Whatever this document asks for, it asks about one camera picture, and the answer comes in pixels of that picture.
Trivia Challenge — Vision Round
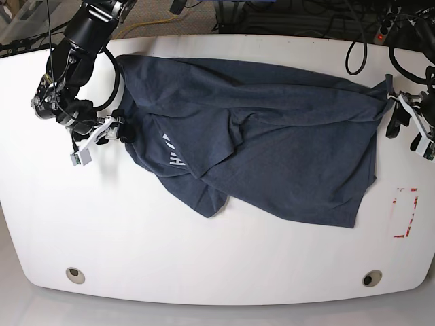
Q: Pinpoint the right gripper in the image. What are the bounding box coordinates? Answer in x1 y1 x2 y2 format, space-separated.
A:
70 109 136 153

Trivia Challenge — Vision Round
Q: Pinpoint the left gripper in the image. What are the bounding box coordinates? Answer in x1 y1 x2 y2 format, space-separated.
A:
385 74 434 139

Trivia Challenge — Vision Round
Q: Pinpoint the dark blue T-shirt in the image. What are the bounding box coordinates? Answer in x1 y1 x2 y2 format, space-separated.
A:
117 55 391 228

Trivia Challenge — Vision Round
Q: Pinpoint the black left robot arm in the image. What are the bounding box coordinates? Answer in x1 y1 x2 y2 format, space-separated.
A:
375 1 434 143

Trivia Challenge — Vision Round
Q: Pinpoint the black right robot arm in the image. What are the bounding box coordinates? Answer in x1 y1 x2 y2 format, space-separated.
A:
31 1 135 145

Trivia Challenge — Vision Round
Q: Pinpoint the black power strip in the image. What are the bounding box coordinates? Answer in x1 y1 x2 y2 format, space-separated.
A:
373 5 402 45

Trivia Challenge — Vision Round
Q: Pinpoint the red tape rectangle marking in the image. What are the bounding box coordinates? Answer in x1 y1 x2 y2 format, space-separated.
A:
389 187 419 239

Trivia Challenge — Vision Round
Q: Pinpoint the left table grommet hole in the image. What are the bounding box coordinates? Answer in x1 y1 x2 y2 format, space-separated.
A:
65 267 86 285

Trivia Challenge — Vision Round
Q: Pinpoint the table grommet hole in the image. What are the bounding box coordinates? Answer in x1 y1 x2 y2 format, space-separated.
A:
65 267 86 285
362 270 383 287

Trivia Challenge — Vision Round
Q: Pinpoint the right table grommet hole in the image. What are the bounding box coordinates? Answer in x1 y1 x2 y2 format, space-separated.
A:
362 270 383 287

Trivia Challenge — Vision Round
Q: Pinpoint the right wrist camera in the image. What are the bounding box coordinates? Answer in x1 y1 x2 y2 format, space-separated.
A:
70 149 92 166

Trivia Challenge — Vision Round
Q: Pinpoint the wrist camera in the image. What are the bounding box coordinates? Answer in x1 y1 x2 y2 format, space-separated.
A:
415 135 434 161
70 149 92 166

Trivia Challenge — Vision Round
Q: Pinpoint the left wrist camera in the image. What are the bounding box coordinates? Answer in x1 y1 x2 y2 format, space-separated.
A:
415 135 434 161

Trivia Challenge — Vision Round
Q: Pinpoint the yellow cable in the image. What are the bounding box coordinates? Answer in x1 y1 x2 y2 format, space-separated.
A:
117 13 179 39

